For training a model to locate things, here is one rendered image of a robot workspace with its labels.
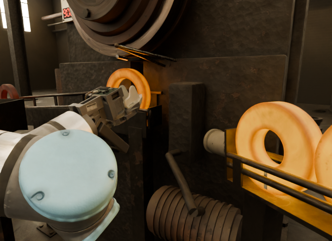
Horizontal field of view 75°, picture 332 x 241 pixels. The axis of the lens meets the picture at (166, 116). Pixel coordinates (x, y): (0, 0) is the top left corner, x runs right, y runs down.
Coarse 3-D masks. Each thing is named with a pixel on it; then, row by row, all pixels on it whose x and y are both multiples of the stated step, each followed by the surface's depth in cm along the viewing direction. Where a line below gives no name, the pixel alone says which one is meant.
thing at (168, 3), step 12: (168, 0) 57; (180, 0) 60; (72, 12) 78; (168, 12) 58; (156, 24) 60; (168, 24) 63; (84, 36) 77; (144, 36) 63; (156, 36) 64; (96, 48) 74; (108, 48) 72; (144, 48) 69
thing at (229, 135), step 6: (228, 132) 42; (234, 132) 43; (228, 138) 42; (234, 138) 43; (228, 144) 43; (234, 144) 43; (228, 150) 43; (234, 150) 43; (228, 168) 43; (228, 174) 43
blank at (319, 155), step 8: (328, 128) 27; (328, 136) 27; (320, 144) 28; (328, 144) 27; (320, 152) 28; (328, 152) 27; (320, 160) 28; (328, 160) 27; (320, 168) 28; (328, 168) 27; (320, 176) 28; (328, 176) 27; (328, 184) 27; (328, 200) 28
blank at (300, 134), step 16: (256, 112) 37; (272, 112) 34; (288, 112) 32; (304, 112) 32; (240, 128) 41; (256, 128) 38; (272, 128) 34; (288, 128) 32; (304, 128) 30; (240, 144) 42; (256, 144) 39; (288, 144) 32; (304, 144) 30; (256, 160) 38; (288, 160) 32; (304, 160) 30; (272, 176) 35; (304, 176) 30; (272, 192) 36
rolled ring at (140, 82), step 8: (120, 72) 74; (128, 72) 72; (136, 72) 72; (112, 80) 76; (120, 80) 77; (136, 80) 71; (144, 80) 71; (136, 88) 72; (144, 88) 70; (144, 96) 70; (144, 104) 71
